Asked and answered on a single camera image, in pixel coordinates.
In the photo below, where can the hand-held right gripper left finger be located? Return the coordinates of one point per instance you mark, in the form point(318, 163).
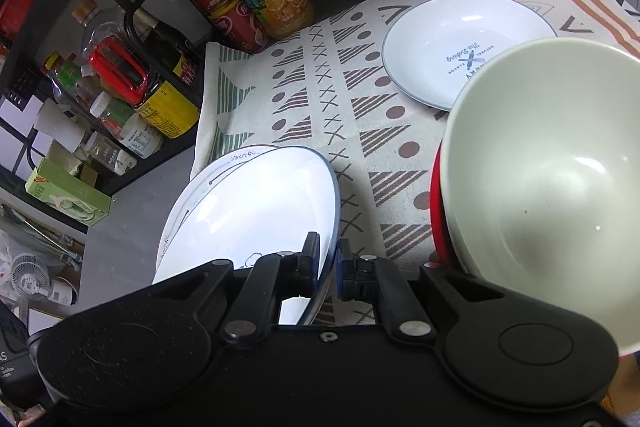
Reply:
point(265, 287)

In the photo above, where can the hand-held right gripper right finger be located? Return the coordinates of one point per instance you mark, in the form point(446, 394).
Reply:
point(395, 292)

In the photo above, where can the white deep plate blue rim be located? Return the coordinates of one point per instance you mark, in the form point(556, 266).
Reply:
point(260, 207)

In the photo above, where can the red and black bowl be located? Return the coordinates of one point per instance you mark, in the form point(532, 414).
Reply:
point(439, 217)

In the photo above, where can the white plate line rim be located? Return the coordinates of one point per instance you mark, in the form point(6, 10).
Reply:
point(187, 204)

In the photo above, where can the pale green bowl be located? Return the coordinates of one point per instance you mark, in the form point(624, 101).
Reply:
point(550, 187)

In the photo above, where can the small white desk fan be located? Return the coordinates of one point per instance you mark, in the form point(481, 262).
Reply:
point(32, 277)

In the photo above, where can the green cardboard box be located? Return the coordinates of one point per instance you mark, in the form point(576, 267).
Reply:
point(65, 192)

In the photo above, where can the patterned fringed table cloth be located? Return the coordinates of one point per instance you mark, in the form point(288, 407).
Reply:
point(350, 107)

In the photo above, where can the small white jar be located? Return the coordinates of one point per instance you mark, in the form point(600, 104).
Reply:
point(140, 137)

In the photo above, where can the white capped bottle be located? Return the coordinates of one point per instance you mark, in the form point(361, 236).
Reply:
point(57, 124)

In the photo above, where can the small white printed plate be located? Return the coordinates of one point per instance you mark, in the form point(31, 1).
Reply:
point(450, 42)

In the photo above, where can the red kitchen tool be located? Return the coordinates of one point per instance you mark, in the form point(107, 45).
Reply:
point(117, 67)

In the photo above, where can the dark soy sauce bottle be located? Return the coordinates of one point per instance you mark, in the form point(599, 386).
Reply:
point(162, 39)

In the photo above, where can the yellow capped oil bottle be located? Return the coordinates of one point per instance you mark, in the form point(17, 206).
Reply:
point(67, 74)

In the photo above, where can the clear bottle with cork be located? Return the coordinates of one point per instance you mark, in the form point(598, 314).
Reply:
point(97, 29)

